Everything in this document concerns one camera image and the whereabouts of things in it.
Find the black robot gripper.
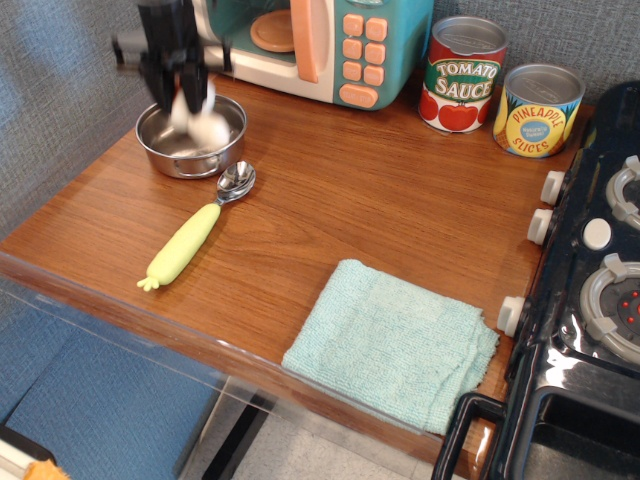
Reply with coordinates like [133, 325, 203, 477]
[112, 1, 233, 114]

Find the plush white brown mushroom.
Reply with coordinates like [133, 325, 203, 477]
[169, 80, 231, 151]

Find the small silver pot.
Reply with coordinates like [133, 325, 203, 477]
[135, 95, 248, 180]

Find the teal toy microwave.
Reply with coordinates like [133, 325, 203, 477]
[194, 1, 433, 111]

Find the tomato sauce can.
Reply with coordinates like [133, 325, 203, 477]
[419, 16, 508, 133]

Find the light blue folded cloth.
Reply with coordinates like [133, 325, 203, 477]
[282, 259, 499, 435]

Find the pineapple slices can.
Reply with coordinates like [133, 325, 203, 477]
[493, 64, 585, 159]

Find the white stove knob rear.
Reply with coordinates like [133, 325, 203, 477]
[540, 170, 566, 206]

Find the white stove knob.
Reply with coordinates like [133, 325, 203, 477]
[540, 170, 566, 206]
[497, 296, 525, 338]
[527, 209, 553, 246]

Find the white stove knob middle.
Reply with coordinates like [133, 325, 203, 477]
[527, 209, 553, 246]

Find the white stove knob front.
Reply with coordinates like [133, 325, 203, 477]
[497, 296, 525, 338]

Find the orange plush object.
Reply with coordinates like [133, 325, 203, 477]
[22, 460, 70, 480]

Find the black toy stove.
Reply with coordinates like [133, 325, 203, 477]
[433, 81, 639, 479]

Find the spoon with green handle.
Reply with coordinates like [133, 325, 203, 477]
[136, 161, 256, 292]

